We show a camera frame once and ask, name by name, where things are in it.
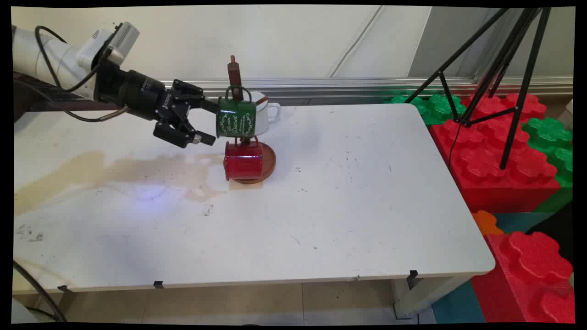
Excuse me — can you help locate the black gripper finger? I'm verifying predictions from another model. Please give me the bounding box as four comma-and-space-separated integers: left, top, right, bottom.
172, 79, 219, 115
153, 118, 217, 149

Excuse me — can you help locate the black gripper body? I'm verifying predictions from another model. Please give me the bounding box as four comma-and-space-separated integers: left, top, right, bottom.
120, 69, 191, 123

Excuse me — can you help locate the red enamel mug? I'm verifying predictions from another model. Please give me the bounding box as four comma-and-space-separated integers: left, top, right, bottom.
223, 137, 265, 182

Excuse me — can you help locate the green enamel mug white print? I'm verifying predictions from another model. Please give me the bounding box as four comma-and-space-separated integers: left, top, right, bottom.
215, 85, 257, 139

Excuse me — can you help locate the wooden mug tree stand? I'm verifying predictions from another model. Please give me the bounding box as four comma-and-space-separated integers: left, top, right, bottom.
223, 55, 277, 185

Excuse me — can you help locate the green foam block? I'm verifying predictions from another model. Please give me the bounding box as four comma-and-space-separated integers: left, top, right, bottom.
382, 93, 467, 126
521, 117, 574, 213

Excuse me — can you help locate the white table leg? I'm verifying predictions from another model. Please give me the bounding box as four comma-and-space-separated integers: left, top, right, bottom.
391, 274, 474, 320

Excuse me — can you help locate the large red foam block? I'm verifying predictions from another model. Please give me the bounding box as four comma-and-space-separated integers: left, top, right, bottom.
429, 92, 562, 213

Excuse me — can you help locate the orange foam block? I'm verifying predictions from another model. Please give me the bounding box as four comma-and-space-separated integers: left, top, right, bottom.
471, 210, 504, 236

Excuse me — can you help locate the black tripod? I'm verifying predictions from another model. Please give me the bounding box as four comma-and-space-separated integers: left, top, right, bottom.
404, 7, 554, 171

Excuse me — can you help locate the teal foam block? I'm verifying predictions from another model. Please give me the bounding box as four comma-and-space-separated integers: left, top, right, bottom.
493, 211, 558, 235
431, 280, 486, 324

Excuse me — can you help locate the white grey wrist camera box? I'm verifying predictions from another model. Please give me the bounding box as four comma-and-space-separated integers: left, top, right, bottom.
76, 22, 140, 70

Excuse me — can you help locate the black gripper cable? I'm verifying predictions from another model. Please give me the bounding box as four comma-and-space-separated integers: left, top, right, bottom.
14, 79, 130, 123

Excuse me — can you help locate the black camera cable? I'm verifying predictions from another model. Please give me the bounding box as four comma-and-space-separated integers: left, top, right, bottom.
34, 25, 113, 93

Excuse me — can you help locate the aluminium rail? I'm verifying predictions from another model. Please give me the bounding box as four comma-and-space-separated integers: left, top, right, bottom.
163, 77, 574, 107

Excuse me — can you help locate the white wall cable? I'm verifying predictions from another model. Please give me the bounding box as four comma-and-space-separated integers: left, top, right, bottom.
327, 5, 384, 79

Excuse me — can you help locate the black floor cable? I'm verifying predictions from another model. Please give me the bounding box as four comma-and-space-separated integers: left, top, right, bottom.
12, 260, 69, 323

